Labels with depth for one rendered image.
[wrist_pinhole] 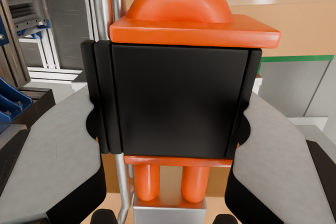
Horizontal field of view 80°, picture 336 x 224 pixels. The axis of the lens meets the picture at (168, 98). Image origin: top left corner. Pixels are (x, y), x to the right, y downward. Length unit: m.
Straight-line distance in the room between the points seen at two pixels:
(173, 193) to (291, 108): 1.60
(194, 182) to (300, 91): 1.56
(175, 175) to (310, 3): 0.75
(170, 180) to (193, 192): 0.03
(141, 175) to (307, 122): 1.76
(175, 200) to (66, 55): 1.15
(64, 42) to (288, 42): 1.05
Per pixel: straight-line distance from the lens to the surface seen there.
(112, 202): 0.47
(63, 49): 1.26
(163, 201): 0.19
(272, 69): 1.52
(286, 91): 1.65
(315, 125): 1.92
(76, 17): 1.18
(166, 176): 0.20
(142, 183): 0.17
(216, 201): 0.45
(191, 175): 0.16
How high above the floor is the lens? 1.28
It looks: 60 degrees down
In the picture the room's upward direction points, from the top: 177 degrees counter-clockwise
